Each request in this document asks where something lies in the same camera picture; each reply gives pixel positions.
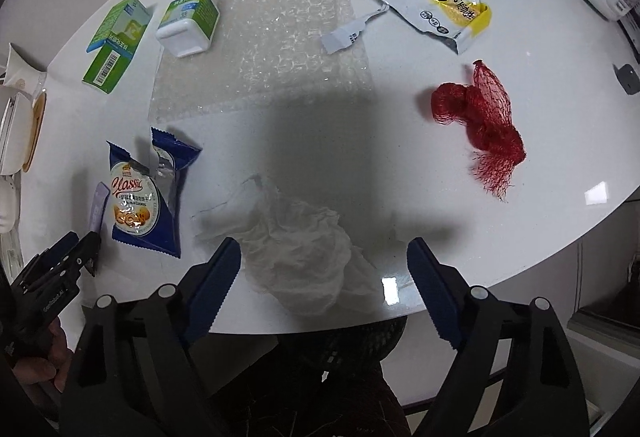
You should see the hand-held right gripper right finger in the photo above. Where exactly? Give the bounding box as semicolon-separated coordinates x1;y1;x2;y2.
406;238;587;437

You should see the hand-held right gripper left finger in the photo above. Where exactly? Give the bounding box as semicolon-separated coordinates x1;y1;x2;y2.
59;237;242;437

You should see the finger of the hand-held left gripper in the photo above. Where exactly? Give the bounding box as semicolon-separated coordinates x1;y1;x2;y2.
22;232;81;278
70;231;103;278

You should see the small purple sachet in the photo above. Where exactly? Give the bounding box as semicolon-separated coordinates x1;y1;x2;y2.
89;182;111;234

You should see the white tissue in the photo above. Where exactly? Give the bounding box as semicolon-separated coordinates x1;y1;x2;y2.
192;174;381;318

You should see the green medicine box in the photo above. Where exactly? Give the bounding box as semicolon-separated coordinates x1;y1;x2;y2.
81;0;155;95

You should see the white medicine bottle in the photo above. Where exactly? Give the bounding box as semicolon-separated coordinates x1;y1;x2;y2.
156;0;221;58

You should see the person's left hand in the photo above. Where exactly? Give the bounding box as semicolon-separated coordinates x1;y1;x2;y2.
12;317;76;390

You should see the blue cookie wrapper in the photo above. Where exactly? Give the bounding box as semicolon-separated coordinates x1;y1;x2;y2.
106;127;203;259

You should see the round wooden coaster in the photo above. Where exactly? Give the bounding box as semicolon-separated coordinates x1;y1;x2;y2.
22;92;48;172

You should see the white bowl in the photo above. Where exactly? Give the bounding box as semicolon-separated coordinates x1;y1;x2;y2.
0;84;36;178

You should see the grey cabinet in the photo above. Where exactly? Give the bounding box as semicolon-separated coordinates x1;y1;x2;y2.
565;237;640;368

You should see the red mesh net bag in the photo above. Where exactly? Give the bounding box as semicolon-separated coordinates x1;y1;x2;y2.
431;59;526;202

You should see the white ceramic pitcher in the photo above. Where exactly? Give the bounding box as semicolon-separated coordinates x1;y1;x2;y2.
5;42;48;88

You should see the clear bubble wrap sheet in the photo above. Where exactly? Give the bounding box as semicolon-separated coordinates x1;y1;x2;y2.
150;0;378;125

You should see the torn white wrapper strip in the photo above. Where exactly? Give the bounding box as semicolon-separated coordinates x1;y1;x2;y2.
321;7;386;55

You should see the dark grey round object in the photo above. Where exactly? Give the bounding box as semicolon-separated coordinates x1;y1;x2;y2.
614;63;640;95

